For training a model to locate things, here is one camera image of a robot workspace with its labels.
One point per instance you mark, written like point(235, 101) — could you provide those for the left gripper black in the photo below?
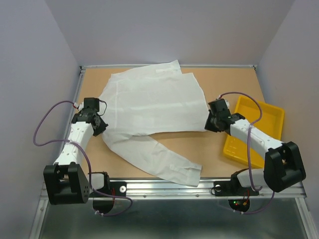
point(101, 128)

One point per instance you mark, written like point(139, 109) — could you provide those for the white long sleeve shirt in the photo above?
point(152, 99)

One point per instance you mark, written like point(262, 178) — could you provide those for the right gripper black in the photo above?
point(209, 126)

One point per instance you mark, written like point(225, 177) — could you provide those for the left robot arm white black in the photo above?
point(65, 181)

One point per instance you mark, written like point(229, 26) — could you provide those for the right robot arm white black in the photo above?
point(283, 165)

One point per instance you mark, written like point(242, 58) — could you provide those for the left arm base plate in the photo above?
point(106, 202)

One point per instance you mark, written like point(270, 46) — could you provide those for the yellow plastic tray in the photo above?
point(265, 133)

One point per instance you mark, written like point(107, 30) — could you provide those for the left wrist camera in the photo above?
point(78, 106)

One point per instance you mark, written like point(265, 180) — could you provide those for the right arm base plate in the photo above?
point(242, 195)

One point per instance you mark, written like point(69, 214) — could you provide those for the aluminium mounting rail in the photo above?
point(157, 189)

